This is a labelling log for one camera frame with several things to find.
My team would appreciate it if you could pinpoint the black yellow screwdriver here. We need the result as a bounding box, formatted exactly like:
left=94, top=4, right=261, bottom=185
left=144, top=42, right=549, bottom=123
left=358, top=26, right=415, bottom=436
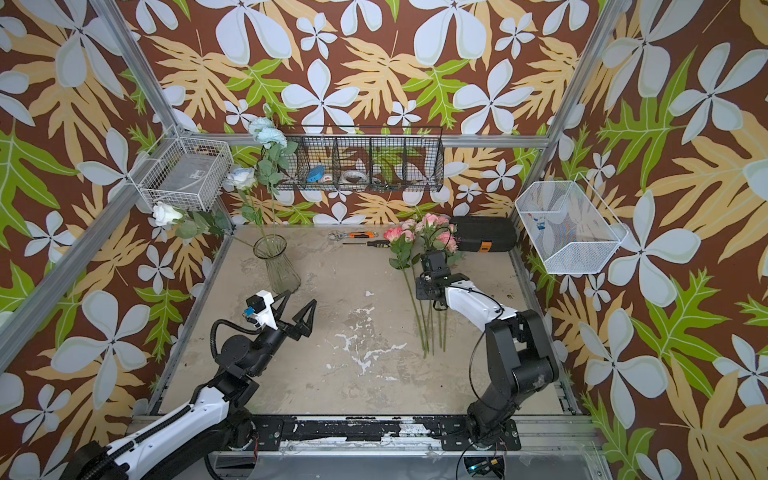
left=342, top=240, right=390, bottom=248

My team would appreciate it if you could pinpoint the white wire basket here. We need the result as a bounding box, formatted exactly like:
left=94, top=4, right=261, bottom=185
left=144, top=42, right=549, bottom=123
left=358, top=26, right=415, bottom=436
left=130, top=129, right=234, bottom=212
left=515, top=180, right=628, bottom=276

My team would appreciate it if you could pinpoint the white wire basket left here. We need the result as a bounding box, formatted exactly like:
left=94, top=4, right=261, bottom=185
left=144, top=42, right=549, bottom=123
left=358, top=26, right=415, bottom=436
left=130, top=129, right=234, bottom=212

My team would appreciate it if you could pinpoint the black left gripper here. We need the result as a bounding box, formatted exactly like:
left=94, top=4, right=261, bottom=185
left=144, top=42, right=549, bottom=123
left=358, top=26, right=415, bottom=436
left=250, top=290, right=312, bottom=378

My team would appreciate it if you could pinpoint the black zip case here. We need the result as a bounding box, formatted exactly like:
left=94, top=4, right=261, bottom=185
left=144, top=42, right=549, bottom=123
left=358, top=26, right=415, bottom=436
left=451, top=216, right=518, bottom=253

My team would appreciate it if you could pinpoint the pink rose bunch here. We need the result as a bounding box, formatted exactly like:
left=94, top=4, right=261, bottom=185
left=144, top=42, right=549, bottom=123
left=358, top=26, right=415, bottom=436
left=433, top=230, right=463, bottom=267

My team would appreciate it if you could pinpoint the black wire wall basket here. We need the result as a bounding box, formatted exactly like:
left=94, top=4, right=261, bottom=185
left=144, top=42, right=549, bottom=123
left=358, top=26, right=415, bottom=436
left=277, top=125, right=445, bottom=193

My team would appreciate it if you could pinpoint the pink rose cluster stem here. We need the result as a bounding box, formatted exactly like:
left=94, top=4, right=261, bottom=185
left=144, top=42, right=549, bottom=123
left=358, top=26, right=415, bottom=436
left=433, top=215, right=451, bottom=230

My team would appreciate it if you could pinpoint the white wire basket right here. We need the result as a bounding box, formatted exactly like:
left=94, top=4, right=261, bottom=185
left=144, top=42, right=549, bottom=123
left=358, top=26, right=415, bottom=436
left=515, top=180, right=628, bottom=276

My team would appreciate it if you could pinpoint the light blue flower stem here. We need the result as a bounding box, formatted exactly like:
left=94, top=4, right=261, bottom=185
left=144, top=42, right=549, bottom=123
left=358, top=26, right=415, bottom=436
left=242, top=105, right=298, bottom=237

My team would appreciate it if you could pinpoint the white rose stem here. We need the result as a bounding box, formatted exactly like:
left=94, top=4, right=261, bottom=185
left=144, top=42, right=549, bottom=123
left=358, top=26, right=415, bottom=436
left=152, top=202, right=231, bottom=240

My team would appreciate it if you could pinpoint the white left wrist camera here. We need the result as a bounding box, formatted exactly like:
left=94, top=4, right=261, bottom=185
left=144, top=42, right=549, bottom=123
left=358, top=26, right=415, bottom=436
left=243, top=290, right=277, bottom=330

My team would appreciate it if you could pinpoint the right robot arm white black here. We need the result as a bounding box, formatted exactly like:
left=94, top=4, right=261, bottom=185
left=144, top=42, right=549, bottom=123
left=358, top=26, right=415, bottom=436
left=416, top=251, right=559, bottom=446

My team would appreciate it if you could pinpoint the clear ribbed glass vase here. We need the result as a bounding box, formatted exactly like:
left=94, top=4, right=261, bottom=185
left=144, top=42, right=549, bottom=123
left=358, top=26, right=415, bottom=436
left=253, top=234, right=301, bottom=294

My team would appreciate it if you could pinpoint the pale pink carnation stem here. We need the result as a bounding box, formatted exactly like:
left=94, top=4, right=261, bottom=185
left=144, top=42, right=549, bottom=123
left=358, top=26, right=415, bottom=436
left=413, top=214, right=437, bottom=354

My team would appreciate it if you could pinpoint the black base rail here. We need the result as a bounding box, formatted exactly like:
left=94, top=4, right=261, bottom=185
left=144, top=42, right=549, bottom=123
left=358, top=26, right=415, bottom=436
left=251, top=414, right=522, bottom=452

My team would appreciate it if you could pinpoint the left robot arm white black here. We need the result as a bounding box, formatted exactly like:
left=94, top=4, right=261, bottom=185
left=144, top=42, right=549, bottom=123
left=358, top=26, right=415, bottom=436
left=61, top=291, right=317, bottom=479

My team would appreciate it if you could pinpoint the pale blue rose stem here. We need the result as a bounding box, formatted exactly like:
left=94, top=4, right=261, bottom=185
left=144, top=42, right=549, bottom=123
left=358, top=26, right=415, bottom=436
left=224, top=167, right=266, bottom=236

